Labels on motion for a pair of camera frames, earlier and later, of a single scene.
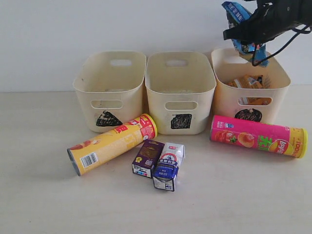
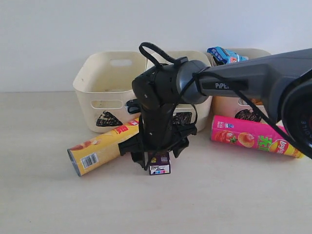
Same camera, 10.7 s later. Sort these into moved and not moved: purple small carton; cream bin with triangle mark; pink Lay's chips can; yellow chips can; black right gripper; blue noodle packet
Moved: blue noodle packet; purple small carton; black right gripper
Not moved: pink Lay's chips can; cream bin with triangle mark; yellow chips can
